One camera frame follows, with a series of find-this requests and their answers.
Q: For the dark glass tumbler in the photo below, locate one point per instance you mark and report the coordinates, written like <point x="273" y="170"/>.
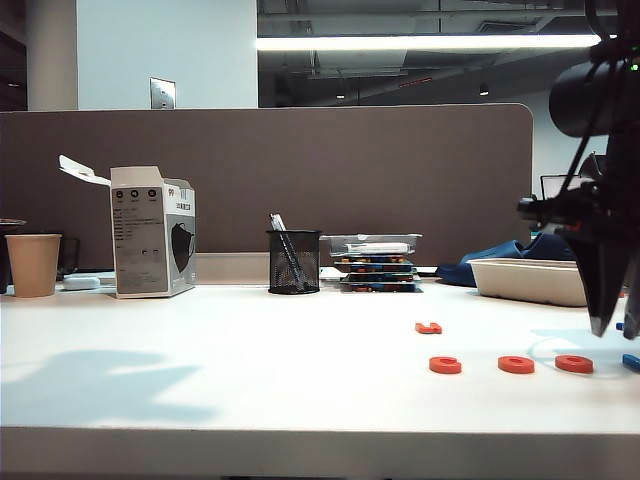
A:
<point x="70" y="255"/>

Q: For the blue letter l magnet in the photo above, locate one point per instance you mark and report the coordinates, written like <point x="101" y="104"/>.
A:
<point x="632" y="362"/>

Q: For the brown paper cup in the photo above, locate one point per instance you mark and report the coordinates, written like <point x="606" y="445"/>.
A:
<point x="33" y="265"/>

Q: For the red letter c magnet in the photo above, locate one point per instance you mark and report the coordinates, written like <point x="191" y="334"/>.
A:
<point x="445" y="365"/>

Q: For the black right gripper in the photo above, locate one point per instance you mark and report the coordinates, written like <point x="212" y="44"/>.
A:
<point x="622" y="195"/>

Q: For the white grey mask box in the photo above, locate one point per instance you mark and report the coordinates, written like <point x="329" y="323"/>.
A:
<point x="142" y="240"/>

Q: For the metal wall plate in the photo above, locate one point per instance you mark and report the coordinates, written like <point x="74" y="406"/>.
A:
<point x="162" y="93"/>

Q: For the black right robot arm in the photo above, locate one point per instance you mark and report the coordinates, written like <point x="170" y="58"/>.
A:
<point x="575" y="100"/>

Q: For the beige oval container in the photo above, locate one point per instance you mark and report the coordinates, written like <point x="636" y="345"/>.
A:
<point x="530" y="282"/>

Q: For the long ceiling light strip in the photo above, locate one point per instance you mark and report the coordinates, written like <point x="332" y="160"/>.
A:
<point x="425" y="42"/>

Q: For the black white pen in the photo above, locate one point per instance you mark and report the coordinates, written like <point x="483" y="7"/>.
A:
<point x="278" y="223"/>

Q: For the small white case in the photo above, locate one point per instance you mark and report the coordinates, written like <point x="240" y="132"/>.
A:
<point x="81" y="282"/>

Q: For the red letter u magnet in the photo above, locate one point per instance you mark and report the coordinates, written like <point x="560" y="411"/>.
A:
<point x="428" y="328"/>

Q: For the brown fabric desk partition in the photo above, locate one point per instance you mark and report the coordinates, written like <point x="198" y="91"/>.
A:
<point x="350" y="165"/>

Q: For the bright computer monitor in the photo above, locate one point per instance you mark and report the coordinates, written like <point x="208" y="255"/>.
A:
<point x="555" y="186"/>

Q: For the black ceiling spot lamp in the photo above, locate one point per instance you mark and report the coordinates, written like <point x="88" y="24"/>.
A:
<point x="484" y="90"/>

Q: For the black mesh pen holder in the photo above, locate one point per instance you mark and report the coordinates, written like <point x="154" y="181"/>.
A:
<point x="295" y="265"/>

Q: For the red letter o magnet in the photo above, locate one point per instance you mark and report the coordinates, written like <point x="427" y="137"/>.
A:
<point x="574" y="363"/>
<point x="516" y="364"/>

